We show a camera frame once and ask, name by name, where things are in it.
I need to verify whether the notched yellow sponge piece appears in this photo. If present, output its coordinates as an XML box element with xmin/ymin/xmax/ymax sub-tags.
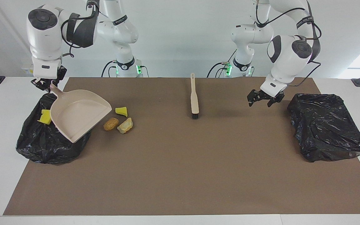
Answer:
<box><xmin>37</xmin><ymin>109</ymin><xmax>53</xmax><ymax>125</ymax></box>

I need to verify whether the beige plastic dustpan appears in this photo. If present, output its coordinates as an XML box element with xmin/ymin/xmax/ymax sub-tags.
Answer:
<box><xmin>49</xmin><ymin>84</ymin><xmax>113</xmax><ymax>143</ymax></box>

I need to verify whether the beige brush with black bristles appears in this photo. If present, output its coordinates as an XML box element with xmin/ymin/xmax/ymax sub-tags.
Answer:
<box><xmin>190</xmin><ymin>73</ymin><xmax>200</xmax><ymax>119</ymax></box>

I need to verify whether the brown fried bread piece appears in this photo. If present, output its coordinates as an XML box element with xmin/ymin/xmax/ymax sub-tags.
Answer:
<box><xmin>103</xmin><ymin>117</ymin><xmax>119</xmax><ymax>131</ymax></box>

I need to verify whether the pale foam piece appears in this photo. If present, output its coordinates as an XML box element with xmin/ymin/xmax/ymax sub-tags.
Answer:
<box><xmin>117</xmin><ymin>117</ymin><xmax>134</xmax><ymax>134</ymax></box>

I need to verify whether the black trash bag bin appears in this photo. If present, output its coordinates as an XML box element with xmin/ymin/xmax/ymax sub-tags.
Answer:
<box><xmin>16</xmin><ymin>92</ymin><xmax>98</xmax><ymax>165</ymax></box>
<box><xmin>287</xmin><ymin>93</ymin><xmax>360</xmax><ymax>163</ymax></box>

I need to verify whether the brown table mat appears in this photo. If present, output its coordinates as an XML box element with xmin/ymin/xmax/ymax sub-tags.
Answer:
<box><xmin>3</xmin><ymin>77</ymin><xmax>360</xmax><ymax>216</ymax></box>

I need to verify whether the white wall socket box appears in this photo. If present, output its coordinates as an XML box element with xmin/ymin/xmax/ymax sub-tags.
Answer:
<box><xmin>22</xmin><ymin>60</ymin><xmax>52</xmax><ymax>75</ymax></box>

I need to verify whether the black right base cable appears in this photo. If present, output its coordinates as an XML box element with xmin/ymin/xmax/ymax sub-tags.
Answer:
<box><xmin>101</xmin><ymin>60</ymin><xmax>118</xmax><ymax>78</ymax></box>

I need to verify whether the black base cable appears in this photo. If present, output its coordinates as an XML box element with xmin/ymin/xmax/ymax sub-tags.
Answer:
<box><xmin>101</xmin><ymin>60</ymin><xmax>118</xmax><ymax>78</ymax></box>
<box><xmin>207</xmin><ymin>48</ymin><xmax>237</xmax><ymax>78</ymax></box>

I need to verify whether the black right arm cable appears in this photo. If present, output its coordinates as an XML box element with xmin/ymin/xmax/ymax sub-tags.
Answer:
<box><xmin>61</xmin><ymin>0</ymin><xmax>100</xmax><ymax>58</ymax></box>

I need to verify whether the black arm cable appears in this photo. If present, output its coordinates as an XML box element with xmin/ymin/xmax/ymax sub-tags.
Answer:
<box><xmin>255</xmin><ymin>0</ymin><xmax>322</xmax><ymax>85</ymax></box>
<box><xmin>61</xmin><ymin>0</ymin><xmax>100</xmax><ymax>58</ymax></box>

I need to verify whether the black left base cable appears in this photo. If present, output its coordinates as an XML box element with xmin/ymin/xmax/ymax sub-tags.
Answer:
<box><xmin>207</xmin><ymin>48</ymin><xmax>237</xmax><ymax>78</ymax></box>

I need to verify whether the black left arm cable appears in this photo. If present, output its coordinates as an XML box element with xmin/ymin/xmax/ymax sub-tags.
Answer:
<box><xmin>255</xmin><ymin>0</ymin><xmax>322</xmax><ymax>85</ymax></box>

